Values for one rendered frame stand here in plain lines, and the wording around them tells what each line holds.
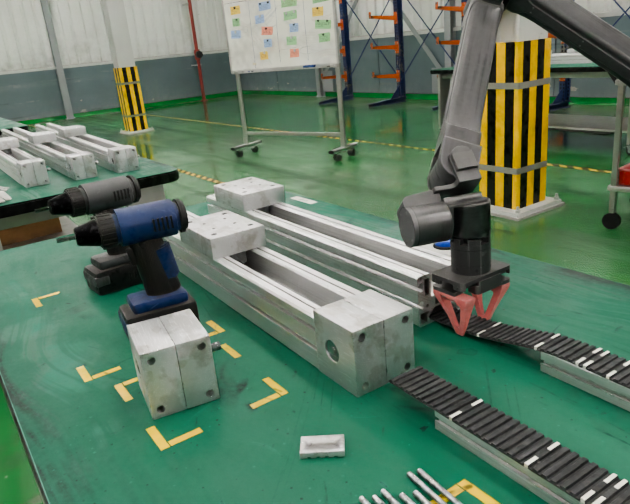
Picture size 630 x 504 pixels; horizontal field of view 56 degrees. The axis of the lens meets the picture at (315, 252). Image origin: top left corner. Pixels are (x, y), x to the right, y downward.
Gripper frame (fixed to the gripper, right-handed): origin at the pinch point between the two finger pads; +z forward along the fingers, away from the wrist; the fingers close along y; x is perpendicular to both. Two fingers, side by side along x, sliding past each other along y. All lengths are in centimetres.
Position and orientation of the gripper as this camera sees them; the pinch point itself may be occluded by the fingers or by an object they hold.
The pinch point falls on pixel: (471, 324)
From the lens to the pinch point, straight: 94.4
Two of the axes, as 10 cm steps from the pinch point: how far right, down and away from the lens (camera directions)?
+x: 5.5, 2.2, -8.0
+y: -8.3, 2.7, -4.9
